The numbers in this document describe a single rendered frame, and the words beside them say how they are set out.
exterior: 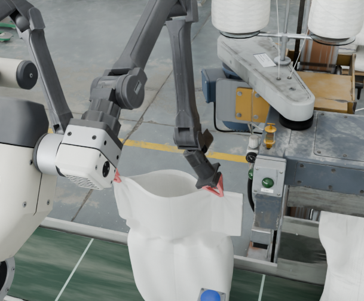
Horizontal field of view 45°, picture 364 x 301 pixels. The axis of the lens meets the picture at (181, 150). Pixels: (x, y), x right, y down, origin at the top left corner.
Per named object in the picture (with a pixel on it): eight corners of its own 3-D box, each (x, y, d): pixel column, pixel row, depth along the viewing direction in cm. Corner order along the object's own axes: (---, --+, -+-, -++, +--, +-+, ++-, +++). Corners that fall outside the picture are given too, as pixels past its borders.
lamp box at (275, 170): (251, 192, 113) (253, 165, 107) (254, 181, 116) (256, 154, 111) (281, 197, 111) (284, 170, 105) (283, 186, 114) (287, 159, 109)
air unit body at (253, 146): (244, 180, 143) (246, 141, 134) (247, 171, 147) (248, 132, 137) (258, 182, 142) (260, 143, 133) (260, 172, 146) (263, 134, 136)
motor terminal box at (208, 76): (206, 110, 155) (204, 81, 148) (200, 96, 162) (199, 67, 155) (229, 107, 155) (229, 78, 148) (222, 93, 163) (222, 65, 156)
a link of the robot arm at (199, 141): (171, 135, 135) (196, 135, 131) (185, 113, 143) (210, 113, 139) (181, 165, 142) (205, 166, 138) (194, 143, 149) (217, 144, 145)
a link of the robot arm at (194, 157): (178, 154, 138) (192, 151, 134) (186, 141, 142) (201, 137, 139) (189, 171, 140) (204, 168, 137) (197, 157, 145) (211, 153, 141)
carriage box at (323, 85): (263, 172, 152) (270, 93, 133) (276, 119, 177) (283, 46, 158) (339, 183, 145) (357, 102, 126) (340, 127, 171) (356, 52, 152)
